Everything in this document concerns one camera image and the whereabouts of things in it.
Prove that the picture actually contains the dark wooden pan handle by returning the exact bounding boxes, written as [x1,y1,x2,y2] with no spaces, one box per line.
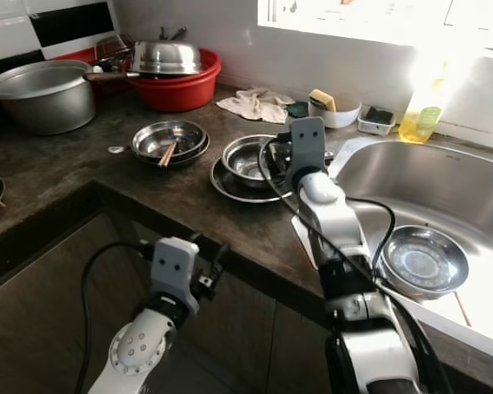
[85,71,141,82]

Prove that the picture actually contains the yellow sponge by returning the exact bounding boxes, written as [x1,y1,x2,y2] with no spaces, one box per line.
[307,89,338,113]

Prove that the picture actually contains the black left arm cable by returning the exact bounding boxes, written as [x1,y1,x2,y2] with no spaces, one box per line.
[79,241,155,394]

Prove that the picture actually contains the domed steel lid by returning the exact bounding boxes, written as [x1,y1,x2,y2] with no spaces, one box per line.
[131,39,205,77]

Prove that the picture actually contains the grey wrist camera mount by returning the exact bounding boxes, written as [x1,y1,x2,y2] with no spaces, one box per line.
[151,236,201,317]
[284,116,329,191]

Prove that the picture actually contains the white ceramic bowl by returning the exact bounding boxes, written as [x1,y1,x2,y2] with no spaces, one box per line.
[309,97,363,129]

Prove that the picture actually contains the green scouring pad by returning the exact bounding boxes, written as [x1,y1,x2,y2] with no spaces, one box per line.
[286,101,312,121]

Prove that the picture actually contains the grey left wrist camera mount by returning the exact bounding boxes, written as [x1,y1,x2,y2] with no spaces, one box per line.
[151,236,201,317]

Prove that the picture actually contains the large steel pot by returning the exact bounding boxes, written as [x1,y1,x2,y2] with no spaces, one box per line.
[0,59,97,137]

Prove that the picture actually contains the red plastic basin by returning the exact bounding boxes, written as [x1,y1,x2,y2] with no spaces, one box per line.
[127,48,223,114]

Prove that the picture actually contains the steel wire rack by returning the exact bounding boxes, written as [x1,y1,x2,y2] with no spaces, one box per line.
[94,34,137,71]

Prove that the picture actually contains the small steel bowl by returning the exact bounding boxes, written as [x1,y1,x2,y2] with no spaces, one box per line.
[376,225,471,301]

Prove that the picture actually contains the crumpled beige dishcloth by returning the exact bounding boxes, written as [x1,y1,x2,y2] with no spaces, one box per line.
[214,87,294,125]

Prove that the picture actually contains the stainless steel double sink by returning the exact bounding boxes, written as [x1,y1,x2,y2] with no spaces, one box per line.
[290,135,493,366]

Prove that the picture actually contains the yellow dish soap bottle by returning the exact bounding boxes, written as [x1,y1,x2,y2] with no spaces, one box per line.
[398,67,451,145]

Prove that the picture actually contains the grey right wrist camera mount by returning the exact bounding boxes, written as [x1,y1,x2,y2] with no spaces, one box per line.
[284,116,329,191]

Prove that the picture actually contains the dark green sponge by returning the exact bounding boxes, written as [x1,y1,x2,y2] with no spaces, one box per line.
[364,108,394,125]

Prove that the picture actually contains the window with white frame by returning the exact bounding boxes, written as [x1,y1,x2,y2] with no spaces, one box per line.
[257,0,493,52]

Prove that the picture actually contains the small white plastic tray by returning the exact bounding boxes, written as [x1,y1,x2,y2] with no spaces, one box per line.
[357,106,398,137]

